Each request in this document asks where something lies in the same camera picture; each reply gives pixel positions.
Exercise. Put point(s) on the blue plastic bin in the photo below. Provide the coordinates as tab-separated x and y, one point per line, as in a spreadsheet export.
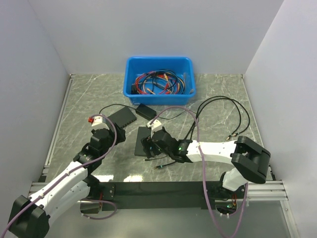
159	80

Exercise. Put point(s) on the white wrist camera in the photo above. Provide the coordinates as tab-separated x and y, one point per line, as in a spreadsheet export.
154	125
98	122

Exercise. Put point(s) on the black power adapter brick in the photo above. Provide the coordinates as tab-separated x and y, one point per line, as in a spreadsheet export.
146	112

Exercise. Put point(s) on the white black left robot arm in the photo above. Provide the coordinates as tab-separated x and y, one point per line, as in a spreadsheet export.
32	217

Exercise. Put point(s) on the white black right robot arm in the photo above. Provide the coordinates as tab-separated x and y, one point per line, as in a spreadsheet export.
249	159

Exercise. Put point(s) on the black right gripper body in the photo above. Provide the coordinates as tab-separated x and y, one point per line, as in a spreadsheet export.
147	143

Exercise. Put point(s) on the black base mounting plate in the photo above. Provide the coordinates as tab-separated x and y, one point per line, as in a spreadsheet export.
158	196

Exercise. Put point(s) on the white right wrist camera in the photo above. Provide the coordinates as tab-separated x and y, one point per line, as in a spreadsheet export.
154	125

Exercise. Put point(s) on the black patch cable teal plug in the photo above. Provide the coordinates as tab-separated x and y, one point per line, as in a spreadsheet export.
235	132

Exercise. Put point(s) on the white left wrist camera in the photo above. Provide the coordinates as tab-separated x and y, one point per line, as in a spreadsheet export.
98	122

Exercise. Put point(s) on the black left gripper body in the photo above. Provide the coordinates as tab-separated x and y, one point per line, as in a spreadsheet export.
111	140

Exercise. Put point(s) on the black switch box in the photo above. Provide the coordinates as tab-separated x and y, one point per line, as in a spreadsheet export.
144	133

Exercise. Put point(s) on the black network switch with ports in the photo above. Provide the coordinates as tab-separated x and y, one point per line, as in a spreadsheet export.
123	117

